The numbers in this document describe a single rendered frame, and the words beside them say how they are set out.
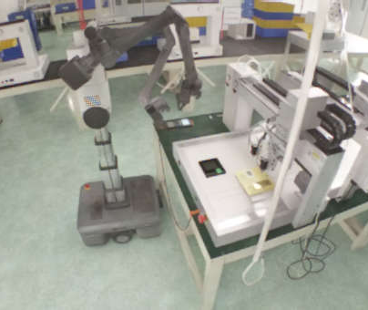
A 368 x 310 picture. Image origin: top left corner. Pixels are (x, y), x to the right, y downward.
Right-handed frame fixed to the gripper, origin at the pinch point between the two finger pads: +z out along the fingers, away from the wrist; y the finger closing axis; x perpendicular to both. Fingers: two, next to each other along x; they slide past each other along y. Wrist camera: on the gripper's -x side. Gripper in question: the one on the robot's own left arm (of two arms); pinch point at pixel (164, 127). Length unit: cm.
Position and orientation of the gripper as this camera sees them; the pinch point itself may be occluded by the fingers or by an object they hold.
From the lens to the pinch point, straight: 175.7
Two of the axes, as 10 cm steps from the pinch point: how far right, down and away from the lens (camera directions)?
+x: -8.3, 5.5, 1.2
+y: -2.9, -6.0, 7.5
